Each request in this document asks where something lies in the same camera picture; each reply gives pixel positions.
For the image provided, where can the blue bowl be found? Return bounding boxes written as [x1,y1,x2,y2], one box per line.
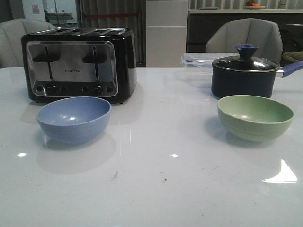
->
[36,96,112,144]

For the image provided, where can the green bowl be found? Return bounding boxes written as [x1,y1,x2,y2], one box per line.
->
[217,95,294,142]

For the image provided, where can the clear plastic food container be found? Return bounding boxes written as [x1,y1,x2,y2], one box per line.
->
[180,53,239,89]

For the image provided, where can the black chrome four-slot toaster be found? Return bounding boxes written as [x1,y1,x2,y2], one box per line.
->
[21,28,137,103]

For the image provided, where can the dark blue saucepan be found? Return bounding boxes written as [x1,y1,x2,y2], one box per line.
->
[211,61,303,98]

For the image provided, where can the white cabinet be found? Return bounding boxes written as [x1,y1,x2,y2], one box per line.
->
[146,0,189,67]

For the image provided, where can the grey armchair right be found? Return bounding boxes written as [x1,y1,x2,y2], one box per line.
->
[206,18,283,63]

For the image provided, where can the grey armchair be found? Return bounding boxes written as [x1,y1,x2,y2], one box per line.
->
[206,18,283,63]
[0,19,55,68]

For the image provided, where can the glass pot lid blue knob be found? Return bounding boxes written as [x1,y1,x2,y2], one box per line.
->
[212,44,280,72]

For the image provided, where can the fruit bowl on counter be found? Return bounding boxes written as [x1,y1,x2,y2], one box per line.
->
[244,0,265,10]

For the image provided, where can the grey armchair left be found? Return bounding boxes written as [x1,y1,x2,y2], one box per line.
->
[0,19,55,68]

